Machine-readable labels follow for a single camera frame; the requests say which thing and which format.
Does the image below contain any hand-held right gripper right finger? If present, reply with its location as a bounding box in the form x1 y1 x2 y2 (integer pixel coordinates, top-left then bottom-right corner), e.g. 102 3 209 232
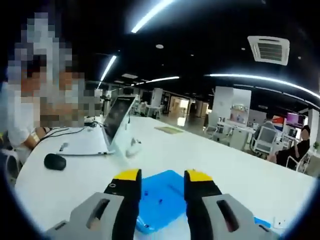
183 169 281 240

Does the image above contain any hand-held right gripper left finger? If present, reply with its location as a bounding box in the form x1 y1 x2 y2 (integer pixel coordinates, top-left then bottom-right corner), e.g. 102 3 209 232
44 168 143 240

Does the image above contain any blue plastic bin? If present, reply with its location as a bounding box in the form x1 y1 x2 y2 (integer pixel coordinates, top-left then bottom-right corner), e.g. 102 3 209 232
254 216 272 229
134 169 192 235

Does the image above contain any small white gadget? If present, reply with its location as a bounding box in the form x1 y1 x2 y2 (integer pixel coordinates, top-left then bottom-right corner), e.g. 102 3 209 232
124 138 143 158

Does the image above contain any yellow green flat pad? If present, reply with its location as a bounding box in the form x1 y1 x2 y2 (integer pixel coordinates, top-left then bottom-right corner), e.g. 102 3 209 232
153 125 185 135

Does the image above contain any silver laptop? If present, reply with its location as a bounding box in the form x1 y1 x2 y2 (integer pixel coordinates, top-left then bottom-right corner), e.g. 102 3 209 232
56 94 138 156

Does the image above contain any black computer mouse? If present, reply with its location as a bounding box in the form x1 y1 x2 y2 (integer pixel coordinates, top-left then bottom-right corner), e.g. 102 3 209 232
43 153 67 171

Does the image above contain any white power adapter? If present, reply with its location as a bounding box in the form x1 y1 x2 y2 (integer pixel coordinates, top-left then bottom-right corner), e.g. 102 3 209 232
84 116 101 127

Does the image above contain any white mesh office chair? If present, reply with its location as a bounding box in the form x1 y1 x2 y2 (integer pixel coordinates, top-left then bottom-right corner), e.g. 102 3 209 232
253 126 278 154

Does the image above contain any colourful display shelf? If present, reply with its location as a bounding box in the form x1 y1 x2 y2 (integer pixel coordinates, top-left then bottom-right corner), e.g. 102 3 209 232
229 104 251 123

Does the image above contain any short ceiling light strip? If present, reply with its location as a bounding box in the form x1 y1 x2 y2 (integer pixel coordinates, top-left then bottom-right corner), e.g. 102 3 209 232
99 55 118 88
131 76 180 87

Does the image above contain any white ceiling air vent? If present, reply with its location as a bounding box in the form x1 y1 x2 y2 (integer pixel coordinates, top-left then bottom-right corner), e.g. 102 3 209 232
247 35 291 67

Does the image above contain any long curved ceiling light strip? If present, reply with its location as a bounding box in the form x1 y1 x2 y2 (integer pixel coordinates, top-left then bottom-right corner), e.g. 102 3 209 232
131 0 176 34

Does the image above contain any thin laptop cable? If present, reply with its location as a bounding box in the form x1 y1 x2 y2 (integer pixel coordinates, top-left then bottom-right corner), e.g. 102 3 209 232
37 126 87 141

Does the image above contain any purple wall screen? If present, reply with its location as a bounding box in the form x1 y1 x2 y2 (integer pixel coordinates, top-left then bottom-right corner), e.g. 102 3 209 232
286 112 304 127

